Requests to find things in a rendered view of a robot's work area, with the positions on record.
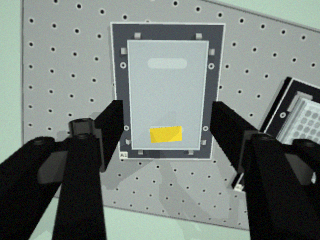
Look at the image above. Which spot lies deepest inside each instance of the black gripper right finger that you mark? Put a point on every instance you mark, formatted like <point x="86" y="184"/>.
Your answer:
<point x="278" y="207"/>

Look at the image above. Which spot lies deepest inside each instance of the black rectangular frame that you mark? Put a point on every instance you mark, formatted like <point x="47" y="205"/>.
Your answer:
<point x="286" y="99"/>

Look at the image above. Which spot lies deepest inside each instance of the clear plastic plate lid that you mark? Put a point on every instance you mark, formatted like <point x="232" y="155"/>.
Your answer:
<point x="166" y="89"/>

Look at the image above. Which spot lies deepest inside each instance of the grey perforated base plate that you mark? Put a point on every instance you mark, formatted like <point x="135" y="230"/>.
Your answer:
<point x="66" y="73"/>

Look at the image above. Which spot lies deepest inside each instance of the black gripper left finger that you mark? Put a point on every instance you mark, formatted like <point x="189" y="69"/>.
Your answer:
<point x="31" y="176"/>

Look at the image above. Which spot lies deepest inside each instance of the dark grey rectangular frame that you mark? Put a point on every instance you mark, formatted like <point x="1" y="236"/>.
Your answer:
<point x="123" y="31"/>

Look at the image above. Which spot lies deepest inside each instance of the white multi-well plate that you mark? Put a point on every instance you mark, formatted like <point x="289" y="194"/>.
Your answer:
<point x="302" y="122"/>

